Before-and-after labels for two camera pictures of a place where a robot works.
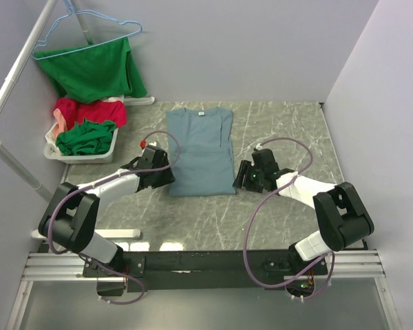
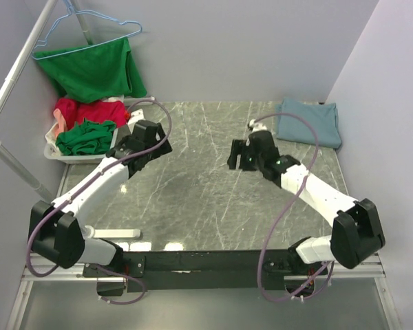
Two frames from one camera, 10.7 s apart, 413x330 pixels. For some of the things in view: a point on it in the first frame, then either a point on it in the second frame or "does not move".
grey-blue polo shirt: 206,165 to 323,117
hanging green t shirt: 93,73 does not move
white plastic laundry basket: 52,151 does not move
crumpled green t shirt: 86,138 does not move
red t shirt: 75,111 does not move
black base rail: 209,271 does not move
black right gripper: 246,167 to 239,148
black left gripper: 168,178 to 162,151
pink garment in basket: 62,125 does not move
